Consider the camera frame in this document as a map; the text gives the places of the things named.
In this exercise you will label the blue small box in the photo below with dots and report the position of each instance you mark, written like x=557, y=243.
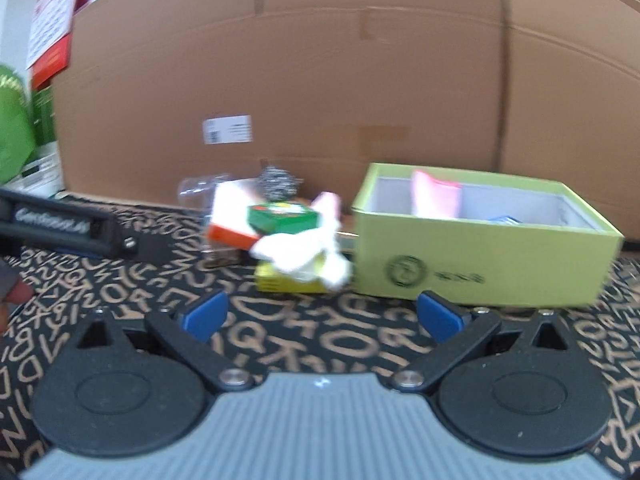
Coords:
x=505, y=219

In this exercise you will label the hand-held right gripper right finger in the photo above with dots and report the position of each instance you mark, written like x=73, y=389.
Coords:
x=439, y=316

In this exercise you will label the pale pink cloth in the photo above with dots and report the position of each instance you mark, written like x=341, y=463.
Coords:
x=327, y=206

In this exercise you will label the white tube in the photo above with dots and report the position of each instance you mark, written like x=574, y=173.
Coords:
x=200, y=191

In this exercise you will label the white shipping label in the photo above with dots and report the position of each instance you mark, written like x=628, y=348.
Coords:
x=226, y=130

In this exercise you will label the red and white carton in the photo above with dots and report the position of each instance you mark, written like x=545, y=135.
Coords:
x=55, y=15

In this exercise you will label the white plastic bag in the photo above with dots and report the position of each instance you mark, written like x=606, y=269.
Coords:
x=305, y=255

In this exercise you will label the white and orange box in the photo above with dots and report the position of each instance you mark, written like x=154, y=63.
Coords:
x=227, y=220

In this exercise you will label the large cardboard box with label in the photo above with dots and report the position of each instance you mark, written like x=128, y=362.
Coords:
x=300, y=60

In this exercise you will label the black letter-print mat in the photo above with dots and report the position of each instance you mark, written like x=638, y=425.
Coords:
x=320, y=330

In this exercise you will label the grey speckled pouch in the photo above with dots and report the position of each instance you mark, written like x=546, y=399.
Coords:
x=279, y=181

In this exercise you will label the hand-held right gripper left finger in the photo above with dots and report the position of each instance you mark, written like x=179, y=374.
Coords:
x=206, y=316

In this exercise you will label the green and white carton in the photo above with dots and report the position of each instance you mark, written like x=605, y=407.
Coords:
x=45, y=145

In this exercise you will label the pink packet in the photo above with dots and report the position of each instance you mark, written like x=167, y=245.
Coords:
x=436, y=195

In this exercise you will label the person's left hand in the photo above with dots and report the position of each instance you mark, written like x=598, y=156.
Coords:
x=16, y=294

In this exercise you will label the large plain cardboard box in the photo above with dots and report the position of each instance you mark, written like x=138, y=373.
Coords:
x=575, y=85

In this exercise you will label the green printed small box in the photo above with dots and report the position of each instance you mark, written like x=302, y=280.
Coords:
x=282, y=217

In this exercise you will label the yellow-green cardboard box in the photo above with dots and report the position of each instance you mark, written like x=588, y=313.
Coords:
x=480, y=260

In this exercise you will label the copper coloured box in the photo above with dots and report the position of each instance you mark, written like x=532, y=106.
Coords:
x=224, y=257

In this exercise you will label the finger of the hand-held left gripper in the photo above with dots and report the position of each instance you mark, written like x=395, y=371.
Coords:
x=147, y=248

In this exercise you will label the green bag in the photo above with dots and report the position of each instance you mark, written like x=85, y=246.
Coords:
x=15, y=125

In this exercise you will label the gold small box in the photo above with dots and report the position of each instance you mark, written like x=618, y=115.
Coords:
x=285, y=285

